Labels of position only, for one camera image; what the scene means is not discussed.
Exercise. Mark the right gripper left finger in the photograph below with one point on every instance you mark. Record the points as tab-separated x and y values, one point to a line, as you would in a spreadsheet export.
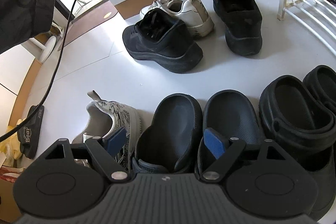
102	152

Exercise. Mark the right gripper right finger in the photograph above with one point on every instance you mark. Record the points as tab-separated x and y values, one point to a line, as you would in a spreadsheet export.
226	153

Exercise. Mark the white sneaker beige laces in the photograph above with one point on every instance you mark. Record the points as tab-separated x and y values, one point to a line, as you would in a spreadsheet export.
105	118

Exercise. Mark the black clog slipper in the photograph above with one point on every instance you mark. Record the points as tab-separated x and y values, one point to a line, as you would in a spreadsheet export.
230	113
170	144

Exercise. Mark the black suede sneaker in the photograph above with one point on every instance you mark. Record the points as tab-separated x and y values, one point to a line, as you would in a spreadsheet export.
163	39

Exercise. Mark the brown floor mat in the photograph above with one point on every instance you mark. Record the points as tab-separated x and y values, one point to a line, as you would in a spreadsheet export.
90	19

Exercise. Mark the black Bear slide sandal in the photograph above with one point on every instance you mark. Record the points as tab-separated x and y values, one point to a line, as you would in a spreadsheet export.
29	134

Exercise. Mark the yellow plastic bag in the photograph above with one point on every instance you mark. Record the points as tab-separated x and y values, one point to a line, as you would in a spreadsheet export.
11	149

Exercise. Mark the white stool base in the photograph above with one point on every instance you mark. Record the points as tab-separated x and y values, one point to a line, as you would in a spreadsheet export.
46	48

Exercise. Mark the brown cardboard box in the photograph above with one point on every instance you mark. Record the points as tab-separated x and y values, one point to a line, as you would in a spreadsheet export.
9	209

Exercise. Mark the black chunky strap clog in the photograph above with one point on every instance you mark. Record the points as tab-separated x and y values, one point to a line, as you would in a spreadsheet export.
304	129

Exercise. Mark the white wire rack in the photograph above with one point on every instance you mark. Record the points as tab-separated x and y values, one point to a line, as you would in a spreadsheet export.
317	16

